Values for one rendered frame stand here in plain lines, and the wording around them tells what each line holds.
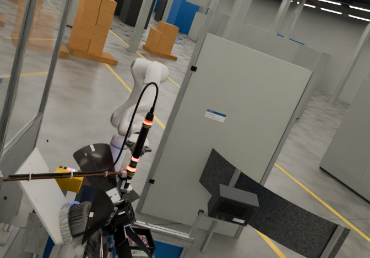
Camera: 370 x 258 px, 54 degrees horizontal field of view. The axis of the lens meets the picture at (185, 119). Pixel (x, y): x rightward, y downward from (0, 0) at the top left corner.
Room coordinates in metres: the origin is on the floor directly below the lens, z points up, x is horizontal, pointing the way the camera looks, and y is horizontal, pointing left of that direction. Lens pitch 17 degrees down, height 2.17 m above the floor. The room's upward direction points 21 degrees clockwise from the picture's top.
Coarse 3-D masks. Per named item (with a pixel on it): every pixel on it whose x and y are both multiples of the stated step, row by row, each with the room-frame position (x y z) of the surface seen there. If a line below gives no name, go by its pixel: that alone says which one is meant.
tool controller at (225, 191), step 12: (216, 192) 2.01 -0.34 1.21; (228, 192) 1.99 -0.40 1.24; (240, 192) 2.04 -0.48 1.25; (216, 204) 1.95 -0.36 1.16; (228, 204) 1.95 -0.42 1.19; (240, 204) 1.96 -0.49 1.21; (252, 204) 1.98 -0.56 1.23; (216, 216) 1.95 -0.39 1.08; (228, 216) 1.99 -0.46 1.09; (240, 216) 1.99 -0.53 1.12; (252, 216) 2.00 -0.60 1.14
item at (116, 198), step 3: (111, 189) 1.48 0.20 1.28; (114, 189) 1.49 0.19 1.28; (108, 192) 1.47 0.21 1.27; (111, 192) 1.48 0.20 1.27; (114, 192) 1.49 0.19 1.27; (117, 192) 1.49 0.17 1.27; (108, 195) 1.46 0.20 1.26; (111, 195) 1.47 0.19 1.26; (114, 195) 1.48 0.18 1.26; (117, 195) 1.49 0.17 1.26; (114, 198) 1.47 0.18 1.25; (117, 198) 1.48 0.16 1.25; (120, 198) 1.49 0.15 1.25; (114, 201) 1.46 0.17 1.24
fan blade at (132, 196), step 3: (117, 183) 1.73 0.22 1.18; (117, 186) 1.70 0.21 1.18; (117, 189) 1.67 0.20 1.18; (132, 189) 1.79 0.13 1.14; (120, 192) 1.65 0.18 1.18; (132, 192) 1.74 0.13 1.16; (135, 192) 1.79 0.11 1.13; (120, 195) 1.62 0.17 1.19; (123, 195) 1.63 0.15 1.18; (126, 195) 1.65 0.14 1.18; (129, 195) 1.67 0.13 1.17; (132, 195) 1.70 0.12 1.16; (135, 195) 1.73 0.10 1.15; (138, 195) 1.78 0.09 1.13; (123, 198) 1.60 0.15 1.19; (126, 198) 1.62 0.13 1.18; (129, 198) 1.64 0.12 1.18; (132, 198) 1.66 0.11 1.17; (135, 198) 1.69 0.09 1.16; (138, 198) 1.73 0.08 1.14; (132, 201) 1.62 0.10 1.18
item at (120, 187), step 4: (120, 176) 1.50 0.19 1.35; (124, 176) 1.51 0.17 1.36; (120, 180) 1.52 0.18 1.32; (124, 180) 1.51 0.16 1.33; (120, 184) 1.51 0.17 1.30; (120, 188) 1.51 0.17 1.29; (124, 188) 1.53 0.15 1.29; (128, 188) 1.54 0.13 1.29; (124, 192) 1.51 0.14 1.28; (128, 192) 1.52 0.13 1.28
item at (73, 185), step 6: (60, 168) 1.84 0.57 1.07; (60, 180) 1.79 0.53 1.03; (66, 180) 1.79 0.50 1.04; (72, 180) 1.80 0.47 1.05; (78, 180) 1.80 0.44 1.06; (60, 186) 1.79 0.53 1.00; (66, 186) 1.79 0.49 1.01; (72, 186) 1.80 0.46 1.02; (78, 186) 1.81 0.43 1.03; (78, 192) 1.81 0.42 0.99
